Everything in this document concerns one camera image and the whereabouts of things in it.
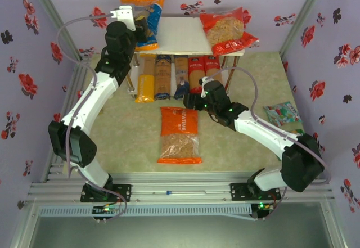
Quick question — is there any blue and orange pasta bag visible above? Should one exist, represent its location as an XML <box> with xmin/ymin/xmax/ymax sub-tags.
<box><xmin>119</xmin><ymin>0</ymin><xmax>167</xmax><ymax>52</ymax></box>

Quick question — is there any orange Pastatime macaroni bag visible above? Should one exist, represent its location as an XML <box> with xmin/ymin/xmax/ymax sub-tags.
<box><xmin>156</xmin><ymin>106</ymin><xmax>203</xmax><ymax>165</ymax></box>

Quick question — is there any red spaghetti pack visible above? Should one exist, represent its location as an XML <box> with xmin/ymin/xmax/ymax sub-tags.
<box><xmin>187</xmin><ymin>56</ymin><xmax>206</xmax><ymax>94</ymax></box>
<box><xmin>204</xmin><ymin>56</ymin><xmax>223</xmax><ymax>84</ymax></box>

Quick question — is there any blue-ended clear spaghetti pack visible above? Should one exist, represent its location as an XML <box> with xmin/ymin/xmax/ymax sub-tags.
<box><xmin>173</xmin><ymin>55</ymin><xmax>191</xmax><ymax>100</ymax></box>

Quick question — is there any navy MoliPasta spaghetti pack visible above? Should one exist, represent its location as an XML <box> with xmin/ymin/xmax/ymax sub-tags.
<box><xmin>154</xmin><ymin>54</ymin><xmax>173</xmax><ymax>101</ymax></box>

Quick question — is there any yellow Pastatime spaghetti pack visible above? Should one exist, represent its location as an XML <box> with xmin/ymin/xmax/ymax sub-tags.
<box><xmin>134</xmin><ymin>53</ymin><xmax>156</xmax><ymax>103</ymax></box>

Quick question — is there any large red macaroni bag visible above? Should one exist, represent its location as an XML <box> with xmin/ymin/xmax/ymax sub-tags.
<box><xmin>199</xmin><ymin>6</ymin><xmax>260</xmax><ymax>57</ymax></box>

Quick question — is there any white two-tier shelf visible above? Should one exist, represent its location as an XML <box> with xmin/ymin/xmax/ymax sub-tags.
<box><xmin>128</xmin><ymin>16</ymin><xmax>245</xmax><ymax>100</ymax></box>

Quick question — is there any green white mint candy bag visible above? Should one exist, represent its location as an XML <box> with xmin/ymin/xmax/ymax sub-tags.
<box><xmin>263</xmin><ymin>101</ymin><xmax>302</xmax><ymax>128</ymax></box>

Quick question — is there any controller board green light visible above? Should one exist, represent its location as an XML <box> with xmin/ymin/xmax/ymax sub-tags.
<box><xmin>251</xmin><ymin>201</ymin><xmax>276</xmax><ymax>220</ymax></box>
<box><xmin>92</xmin><ymin>202</ymin><xmax>120</xmax><ymax>223</ymax></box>

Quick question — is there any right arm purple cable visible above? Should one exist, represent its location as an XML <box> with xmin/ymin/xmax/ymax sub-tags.
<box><xmin>206</xmin><ymin>66</ymin><xmax>332</xmax><ymax>220</ymax></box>

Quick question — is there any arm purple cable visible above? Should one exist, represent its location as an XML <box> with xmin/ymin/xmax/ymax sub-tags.
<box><xmin>57</xmin><ymin>12</ymin><xmax>127</xmax><ymax>223</ymax></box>
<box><xmin>206</xmin><ymin>66</ymin><xmax>332</xmax><ymax>220</ymax></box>

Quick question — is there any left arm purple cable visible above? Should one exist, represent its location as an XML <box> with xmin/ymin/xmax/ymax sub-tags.
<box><xmin>57</xmin><ymin>12</ymin><xmax>127</xmax><ymax>223</ymax></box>

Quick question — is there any aluminium side rail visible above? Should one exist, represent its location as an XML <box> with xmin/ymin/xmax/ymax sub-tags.
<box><xmin>42</xmin><ymin>56</ymin><xmax>92</xmax><ymax>183</ymax></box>

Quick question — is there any aluminium corner post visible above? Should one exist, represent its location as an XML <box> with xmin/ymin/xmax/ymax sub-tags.
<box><xmin>26</xmin><ymin>0</ymin><xmax>85</xmax><ymax>63</ymax></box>
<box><xmin>279</xmin><ymin>0</ymin><xmax>329</xmax><ymax>60</ymax></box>

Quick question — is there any aluminium cross rail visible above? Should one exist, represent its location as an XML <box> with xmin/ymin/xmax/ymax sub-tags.
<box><xmin>26</xmin><ymin>172</ymin><xmax>334</xmax><ymax>204</ymax></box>

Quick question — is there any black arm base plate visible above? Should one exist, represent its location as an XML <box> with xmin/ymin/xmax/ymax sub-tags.
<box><xmin>80</xmin><ymin>183</ymin><xmax>132</xmax><ymax>203</ymax></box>
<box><xmin>229</xmin><ymin>182</ymin><xmax>282</xmax><ymax>204</ymax></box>

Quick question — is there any white slotted cable duct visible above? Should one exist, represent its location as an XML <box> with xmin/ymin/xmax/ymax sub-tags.
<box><xmin>37</xmin><ymin>204</ymin><xmax>253</xmax><ymax>218</ymax></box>

